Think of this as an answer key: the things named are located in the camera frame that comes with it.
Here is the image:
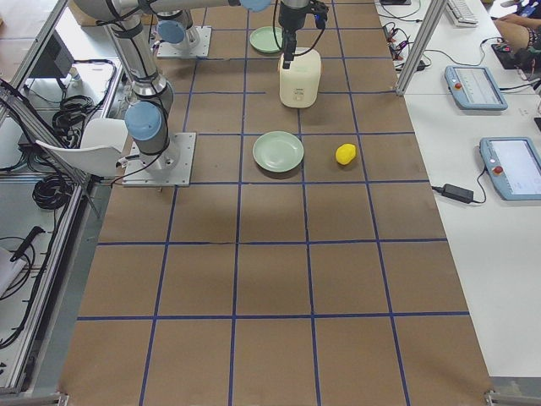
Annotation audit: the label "white plastic chair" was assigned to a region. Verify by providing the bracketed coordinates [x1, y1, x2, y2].
[36, 118, 128, 178]

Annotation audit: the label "teach pendant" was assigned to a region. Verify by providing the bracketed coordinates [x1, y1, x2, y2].
[479, 137, 540, 200]
[444, 65, 508, 111]

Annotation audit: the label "green plate far side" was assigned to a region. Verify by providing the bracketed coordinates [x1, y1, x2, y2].
[249, 26, 282, 53]

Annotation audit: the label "cream white rice cooker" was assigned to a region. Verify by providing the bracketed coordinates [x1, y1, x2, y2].
[278, 49, 321, 108]

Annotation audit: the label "near teach pendant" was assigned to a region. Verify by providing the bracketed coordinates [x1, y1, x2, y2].
[479, 137, 540, 200]

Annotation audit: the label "white keyboard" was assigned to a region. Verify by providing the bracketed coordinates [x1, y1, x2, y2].
[445, 0, 478, 28]

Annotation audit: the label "person at desk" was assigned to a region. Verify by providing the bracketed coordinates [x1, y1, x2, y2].
[494, 14, 540, 68]

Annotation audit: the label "green plate near cooker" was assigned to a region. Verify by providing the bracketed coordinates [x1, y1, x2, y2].
[253, 131, 304, 173]

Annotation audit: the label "yellow toy bell pepper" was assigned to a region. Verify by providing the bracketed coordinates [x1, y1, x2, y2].
[335, 143, 357, 166]

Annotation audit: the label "black gripper pressing cooker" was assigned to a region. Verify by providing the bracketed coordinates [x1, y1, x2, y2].
[278, 0, 329, 69]

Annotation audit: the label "black power adapter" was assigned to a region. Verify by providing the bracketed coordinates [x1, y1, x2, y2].
[441, 184, 474, 204]

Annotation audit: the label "aluminium frame post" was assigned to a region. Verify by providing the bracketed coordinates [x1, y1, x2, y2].
[396, 0, 446, 96]

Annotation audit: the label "black coiled cables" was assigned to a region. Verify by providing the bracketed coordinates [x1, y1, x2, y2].
[51, 95, 90, 149]

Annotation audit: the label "far teach pendant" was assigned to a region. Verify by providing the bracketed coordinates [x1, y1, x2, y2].
[444, 65, 508, 111]

